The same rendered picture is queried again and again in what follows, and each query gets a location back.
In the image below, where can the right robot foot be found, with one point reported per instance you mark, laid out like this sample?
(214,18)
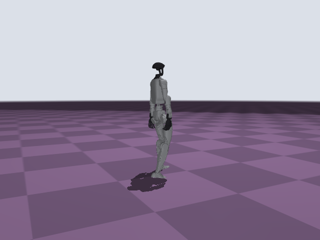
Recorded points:
(156,175)

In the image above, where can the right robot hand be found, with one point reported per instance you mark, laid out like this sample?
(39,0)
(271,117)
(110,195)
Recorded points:
(168,123)

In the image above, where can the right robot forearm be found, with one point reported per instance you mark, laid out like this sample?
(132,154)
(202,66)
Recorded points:
(168,106)

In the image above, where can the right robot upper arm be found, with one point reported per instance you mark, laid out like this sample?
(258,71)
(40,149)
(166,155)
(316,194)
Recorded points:
(163,84)

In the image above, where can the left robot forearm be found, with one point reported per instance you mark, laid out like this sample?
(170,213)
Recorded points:
(152,108)

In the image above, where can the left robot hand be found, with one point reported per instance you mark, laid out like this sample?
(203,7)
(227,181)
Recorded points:
(150,124)

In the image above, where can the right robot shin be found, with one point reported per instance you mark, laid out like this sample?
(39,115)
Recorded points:
(161,157)

